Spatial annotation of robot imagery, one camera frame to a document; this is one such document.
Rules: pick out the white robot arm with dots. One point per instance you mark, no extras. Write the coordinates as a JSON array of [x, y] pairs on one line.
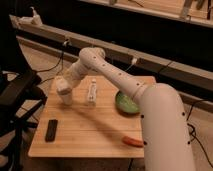
[[164, 126]]

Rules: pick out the black rectangular block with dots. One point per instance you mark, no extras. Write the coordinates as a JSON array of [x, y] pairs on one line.
[[51, 130]]

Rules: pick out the green bowl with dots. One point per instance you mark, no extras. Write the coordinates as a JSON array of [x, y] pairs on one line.
[[125, 104]]

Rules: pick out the wooden table board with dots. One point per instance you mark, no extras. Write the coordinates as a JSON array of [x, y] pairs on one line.
[[87, 130]]

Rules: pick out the white spray bottle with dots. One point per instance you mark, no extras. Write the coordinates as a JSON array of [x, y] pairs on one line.
[[35, 19]]

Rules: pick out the white cable plug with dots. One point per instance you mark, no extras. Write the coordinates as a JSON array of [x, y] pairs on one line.
[[133, 61]]

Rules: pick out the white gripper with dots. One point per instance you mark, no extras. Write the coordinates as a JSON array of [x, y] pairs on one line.
[[71, 78]]

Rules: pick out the orange carrot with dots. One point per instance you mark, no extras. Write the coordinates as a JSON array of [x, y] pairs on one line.
[[132, 142]]

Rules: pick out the black chair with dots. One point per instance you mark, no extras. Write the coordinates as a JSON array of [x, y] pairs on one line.
[[23, 87]]

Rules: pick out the white ceramic cup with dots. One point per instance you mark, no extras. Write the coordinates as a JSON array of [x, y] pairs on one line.
[[66, 97]]

